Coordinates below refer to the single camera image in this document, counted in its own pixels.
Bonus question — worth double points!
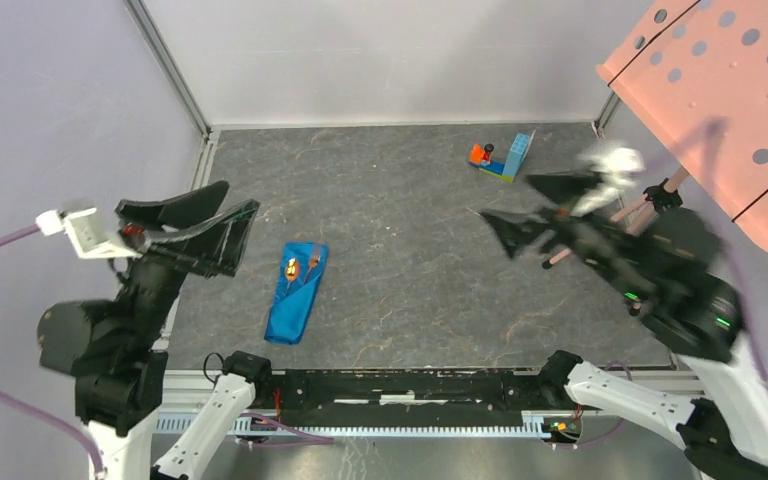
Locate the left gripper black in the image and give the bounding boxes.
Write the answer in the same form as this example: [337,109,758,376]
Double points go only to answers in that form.
[119,176,261,346]

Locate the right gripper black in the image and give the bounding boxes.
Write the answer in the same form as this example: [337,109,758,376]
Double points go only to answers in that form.
[480,164,656,301]

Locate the blue cloth napkin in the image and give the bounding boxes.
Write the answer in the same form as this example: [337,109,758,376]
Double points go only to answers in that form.
[264,242,329,345]

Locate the iridescent spoon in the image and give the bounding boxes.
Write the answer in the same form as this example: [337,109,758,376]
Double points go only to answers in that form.
[283,257,300,296]

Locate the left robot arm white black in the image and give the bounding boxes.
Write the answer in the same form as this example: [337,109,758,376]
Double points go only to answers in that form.
[36,181,274,479]

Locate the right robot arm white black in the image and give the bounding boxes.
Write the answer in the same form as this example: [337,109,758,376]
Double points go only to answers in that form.
[481,170,768,479]

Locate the toy brick set colourful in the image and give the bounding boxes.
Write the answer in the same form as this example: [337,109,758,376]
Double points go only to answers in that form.
[467,130,536,183]

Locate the pink perforated music stand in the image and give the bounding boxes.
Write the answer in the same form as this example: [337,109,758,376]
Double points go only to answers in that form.
[597,1,768,253]

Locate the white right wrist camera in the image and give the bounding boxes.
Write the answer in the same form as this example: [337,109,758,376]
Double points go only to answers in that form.
[571,143,645,217]

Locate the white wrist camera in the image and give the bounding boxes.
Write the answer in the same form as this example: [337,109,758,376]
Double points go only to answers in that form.
[571,143,645,217]
[35,207,141,260]

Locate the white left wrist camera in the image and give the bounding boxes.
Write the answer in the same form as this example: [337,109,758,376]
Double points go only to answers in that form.
[35,207,141,260]

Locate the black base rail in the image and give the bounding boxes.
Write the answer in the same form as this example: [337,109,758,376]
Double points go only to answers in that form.
[211,367,605,445]

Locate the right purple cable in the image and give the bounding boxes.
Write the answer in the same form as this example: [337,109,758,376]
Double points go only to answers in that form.
[556,119,768,465]

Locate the purple cable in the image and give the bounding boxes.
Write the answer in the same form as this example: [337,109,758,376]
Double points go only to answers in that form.
[556,119,768,465]
[0,223,334,480]

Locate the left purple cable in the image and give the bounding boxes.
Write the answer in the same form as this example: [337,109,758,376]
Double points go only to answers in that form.
[0,223,334,480]

